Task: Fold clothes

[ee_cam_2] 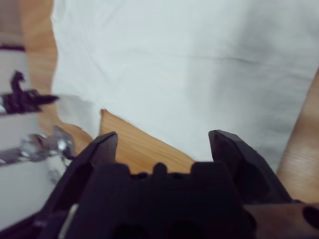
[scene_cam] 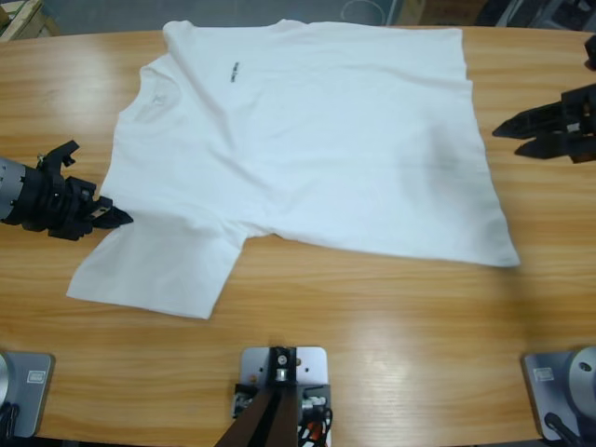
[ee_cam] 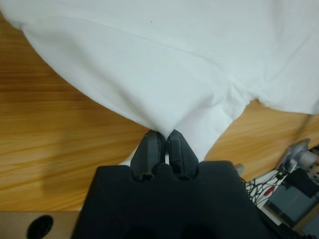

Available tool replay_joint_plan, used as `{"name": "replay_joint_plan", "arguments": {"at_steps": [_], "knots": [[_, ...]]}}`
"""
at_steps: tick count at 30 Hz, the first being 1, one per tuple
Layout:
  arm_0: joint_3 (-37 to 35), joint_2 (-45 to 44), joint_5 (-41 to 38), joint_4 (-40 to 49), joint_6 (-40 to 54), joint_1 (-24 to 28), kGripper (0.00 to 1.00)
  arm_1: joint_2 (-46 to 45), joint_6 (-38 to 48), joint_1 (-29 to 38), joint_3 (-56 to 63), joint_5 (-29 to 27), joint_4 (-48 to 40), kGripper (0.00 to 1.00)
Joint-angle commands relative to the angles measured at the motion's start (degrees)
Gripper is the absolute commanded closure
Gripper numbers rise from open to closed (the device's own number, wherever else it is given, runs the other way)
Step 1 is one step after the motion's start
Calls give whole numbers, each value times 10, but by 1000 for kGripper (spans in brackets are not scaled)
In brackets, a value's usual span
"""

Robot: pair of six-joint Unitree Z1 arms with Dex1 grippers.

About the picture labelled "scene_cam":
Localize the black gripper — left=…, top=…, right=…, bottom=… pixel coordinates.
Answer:
left=492, top=83, right=596, bottom=164
left=20, top=171, right=135, bottom=243

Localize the white t-shirt with small print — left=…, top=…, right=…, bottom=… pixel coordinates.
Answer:
left=64, top=18, right=522, bottom=321

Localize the dark machinery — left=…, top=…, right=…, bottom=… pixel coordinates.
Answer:
left=479, top=0, right=596, bottom=33

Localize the brown cardboard box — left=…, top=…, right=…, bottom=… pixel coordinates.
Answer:
left=398, top=0, right=481, bottom=25

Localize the wooden crate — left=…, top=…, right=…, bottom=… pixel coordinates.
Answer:
left=0, top=0, right=61, bottom=43

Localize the grey base plate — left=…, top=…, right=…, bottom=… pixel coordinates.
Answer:
left=0, top=351, right=56, bottom=440
left=520, top=344, right=596, bottom=442

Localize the black base cable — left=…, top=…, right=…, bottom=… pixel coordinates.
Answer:
left=0, top=403, right=20, bottom=437
left=544, top=412, right=581, bottom=443

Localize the white mount block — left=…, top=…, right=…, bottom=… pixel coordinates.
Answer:
left=238, top=345, right=332, bottom=447

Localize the orange cable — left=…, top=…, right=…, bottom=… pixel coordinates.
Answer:
left=297, top=416, right=332, bottom=447

